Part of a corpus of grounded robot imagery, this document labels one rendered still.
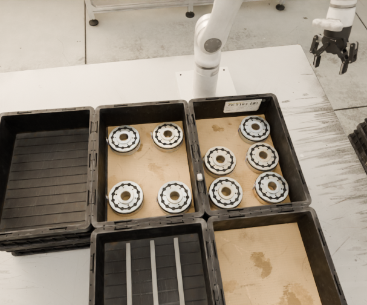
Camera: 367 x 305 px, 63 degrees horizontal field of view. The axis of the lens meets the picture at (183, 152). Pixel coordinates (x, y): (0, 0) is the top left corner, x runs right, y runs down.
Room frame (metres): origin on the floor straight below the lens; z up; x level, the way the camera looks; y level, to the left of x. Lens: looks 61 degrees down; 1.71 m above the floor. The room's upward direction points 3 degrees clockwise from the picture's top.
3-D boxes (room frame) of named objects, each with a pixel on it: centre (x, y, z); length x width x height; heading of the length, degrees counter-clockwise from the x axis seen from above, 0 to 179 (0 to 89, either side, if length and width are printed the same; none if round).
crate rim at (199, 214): (0.42, 0.11, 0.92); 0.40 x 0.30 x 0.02; 10
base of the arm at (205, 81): (0.81, -0.07, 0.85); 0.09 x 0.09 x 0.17; 24
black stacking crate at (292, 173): (0.47, -0.18, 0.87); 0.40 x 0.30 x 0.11; 10
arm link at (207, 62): (0.81, -0.06, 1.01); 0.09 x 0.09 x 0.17; 8
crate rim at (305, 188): (0.47, -0.18, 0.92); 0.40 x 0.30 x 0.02; 10
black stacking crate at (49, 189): (0.37, 0.41, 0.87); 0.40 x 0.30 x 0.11; 10
